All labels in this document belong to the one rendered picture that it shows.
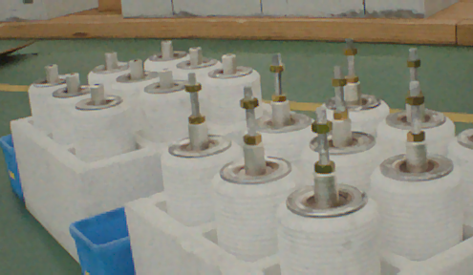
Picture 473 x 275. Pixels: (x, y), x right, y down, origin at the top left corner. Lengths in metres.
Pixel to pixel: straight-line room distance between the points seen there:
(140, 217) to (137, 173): 0.23
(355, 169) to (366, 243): 0.15
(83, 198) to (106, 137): 0.10
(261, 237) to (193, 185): 0.13
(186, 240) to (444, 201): 0.28
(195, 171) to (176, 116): 0.33
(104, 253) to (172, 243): 0.17
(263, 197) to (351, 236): 0.12
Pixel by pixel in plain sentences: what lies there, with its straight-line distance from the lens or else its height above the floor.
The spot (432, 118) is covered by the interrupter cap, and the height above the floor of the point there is 0.25.
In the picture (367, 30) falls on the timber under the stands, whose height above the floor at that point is 0.05.
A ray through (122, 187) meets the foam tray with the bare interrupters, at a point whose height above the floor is 0.14.
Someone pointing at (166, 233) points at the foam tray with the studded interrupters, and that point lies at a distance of 0.84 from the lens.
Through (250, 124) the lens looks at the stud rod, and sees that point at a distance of 0.76.
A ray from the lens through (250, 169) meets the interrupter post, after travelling 0.77.
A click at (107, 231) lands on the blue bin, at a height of 0.09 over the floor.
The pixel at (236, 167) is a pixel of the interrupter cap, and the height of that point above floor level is 0.25.
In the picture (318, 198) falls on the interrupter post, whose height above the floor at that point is 0.26.
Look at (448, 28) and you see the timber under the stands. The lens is 2.66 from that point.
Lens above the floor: 0.52
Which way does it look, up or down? 17 degrees down
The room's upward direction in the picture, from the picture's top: 5 degrees counter-clockwise
